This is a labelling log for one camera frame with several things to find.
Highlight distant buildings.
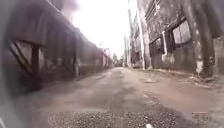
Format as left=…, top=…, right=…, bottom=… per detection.
left=111, top=34, right=132, bottom=68

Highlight pale pole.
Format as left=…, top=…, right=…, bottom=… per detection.
left=135, top=6, right=147, bottom=70

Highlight long dark brick building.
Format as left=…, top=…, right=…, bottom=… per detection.
left=0, top=0, right=114, bottom=98

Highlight old brick building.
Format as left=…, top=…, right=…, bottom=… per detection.
left=128, top=0, right=224, bottom=79

